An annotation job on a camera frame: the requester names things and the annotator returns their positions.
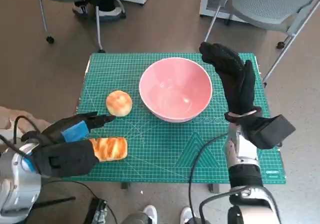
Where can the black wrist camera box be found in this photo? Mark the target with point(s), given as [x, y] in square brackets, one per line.
[65, 159]
[272, 134]

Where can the green cutting mat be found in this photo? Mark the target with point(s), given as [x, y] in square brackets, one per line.
[162, 154]

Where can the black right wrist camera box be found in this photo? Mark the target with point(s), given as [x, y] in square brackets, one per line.
[272, 134]

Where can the round toy bread bun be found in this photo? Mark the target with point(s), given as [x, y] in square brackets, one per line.
[119, 103]

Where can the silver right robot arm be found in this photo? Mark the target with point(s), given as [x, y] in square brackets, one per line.
[242, 154]

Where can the black floor device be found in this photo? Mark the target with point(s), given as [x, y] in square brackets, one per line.
[96, 211]

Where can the black table bracket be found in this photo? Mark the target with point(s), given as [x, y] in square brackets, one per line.
[125, 185]
[214, 188]

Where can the long braided toy bread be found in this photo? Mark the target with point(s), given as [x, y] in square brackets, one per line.
[112, 148]

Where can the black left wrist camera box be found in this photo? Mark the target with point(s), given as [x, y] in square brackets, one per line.
[65, 159]

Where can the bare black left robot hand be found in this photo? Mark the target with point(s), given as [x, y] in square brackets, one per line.
[62, 129]

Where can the white shoe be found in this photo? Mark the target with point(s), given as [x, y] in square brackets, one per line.
[150, 214]
[187, 216]

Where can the pink bowl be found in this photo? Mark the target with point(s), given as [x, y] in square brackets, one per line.
[175, 91]

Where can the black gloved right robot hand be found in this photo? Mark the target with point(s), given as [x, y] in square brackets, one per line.
[237, 84]

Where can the grey mesh chair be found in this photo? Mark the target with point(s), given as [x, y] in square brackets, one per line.
[262, 4]

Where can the black flat bar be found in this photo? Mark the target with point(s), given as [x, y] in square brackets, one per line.
[55, 202]

